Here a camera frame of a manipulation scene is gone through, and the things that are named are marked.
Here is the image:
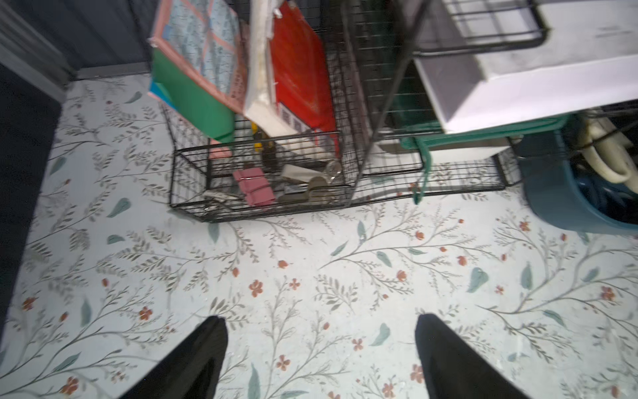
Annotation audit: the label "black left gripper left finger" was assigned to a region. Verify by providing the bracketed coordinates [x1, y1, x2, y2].
[122, 316, 229, 399]

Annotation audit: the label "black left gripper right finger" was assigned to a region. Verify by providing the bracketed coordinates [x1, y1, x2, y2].
[415, 314, 527, 398]

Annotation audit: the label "teal plastic storage box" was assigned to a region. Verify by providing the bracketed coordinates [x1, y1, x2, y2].
[513, 116, 637, 235]

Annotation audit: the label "cream handled kitchen scissors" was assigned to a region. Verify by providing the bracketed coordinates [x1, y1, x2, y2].
[576, 107, 637, 194]

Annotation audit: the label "white checkered box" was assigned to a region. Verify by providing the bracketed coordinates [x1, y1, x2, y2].
[415, 1, 637, 134]

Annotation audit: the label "beige stapler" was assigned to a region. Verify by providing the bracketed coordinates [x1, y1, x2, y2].
[277, 161, 343, 205]

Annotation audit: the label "yellow utility knife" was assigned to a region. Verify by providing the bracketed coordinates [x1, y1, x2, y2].
[251, 122, 277, 171]

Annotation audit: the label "green folder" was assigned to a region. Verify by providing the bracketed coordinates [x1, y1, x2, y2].
[150, 49, 235, 144]

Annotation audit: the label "white paper stack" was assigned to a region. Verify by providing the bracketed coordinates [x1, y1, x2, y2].
[244, 0, 297, 137]

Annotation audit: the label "red booklet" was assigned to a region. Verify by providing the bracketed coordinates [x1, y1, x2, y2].
[269, 1, 341, 157]

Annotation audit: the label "pink patterned notebook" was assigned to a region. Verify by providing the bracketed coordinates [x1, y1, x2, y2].
[150, 0, 249, 114]

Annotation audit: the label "green strap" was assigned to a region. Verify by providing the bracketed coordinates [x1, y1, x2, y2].
[399, 115, 569, 205]

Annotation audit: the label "black wire desk organizer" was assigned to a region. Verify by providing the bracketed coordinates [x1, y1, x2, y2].
[149, 0, 638, 224]

